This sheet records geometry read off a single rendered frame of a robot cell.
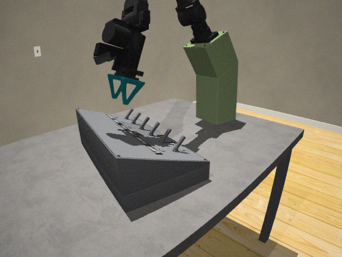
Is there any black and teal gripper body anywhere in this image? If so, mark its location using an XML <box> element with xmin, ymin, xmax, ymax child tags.
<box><xmin>111</xmin><ymin>51</ymin><xmax>144</xmax><ymax>81</ymax></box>

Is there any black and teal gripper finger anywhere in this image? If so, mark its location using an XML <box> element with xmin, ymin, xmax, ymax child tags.
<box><xmin>107</xmin><ymin>74</ymin><xmax>121</xmax><ymax>99</ymax></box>
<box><xmin>120</xmin><ymin>77</ymin><xmax>145</xmax><ymax>105</ymax></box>

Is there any grey switch console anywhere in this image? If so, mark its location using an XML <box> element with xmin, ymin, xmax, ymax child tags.
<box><xmin>76</xmin><ymin>108</ymin><xmax>210</xmax><ymax>213</ymax></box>

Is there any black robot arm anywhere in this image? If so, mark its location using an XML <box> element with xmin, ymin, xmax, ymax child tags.
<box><xmin>93</xmin><ymin>0</ymin><xmax>219</xmax><ymax>69</ymax></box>

